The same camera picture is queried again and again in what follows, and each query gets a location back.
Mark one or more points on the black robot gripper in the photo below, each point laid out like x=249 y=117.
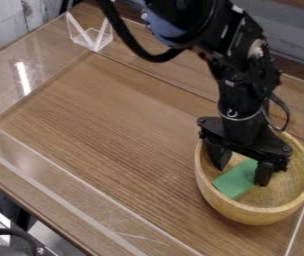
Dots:
x=249 y=138

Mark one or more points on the green rectangular block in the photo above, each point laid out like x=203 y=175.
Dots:
x=237 y=181

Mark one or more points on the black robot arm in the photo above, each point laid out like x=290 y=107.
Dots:
x=222 y=33

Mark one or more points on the brown wooden bowl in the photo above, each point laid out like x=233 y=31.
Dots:
x=265 y=205

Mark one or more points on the clear acrylic corner bracket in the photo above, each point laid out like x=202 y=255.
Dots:
x=91 y=38

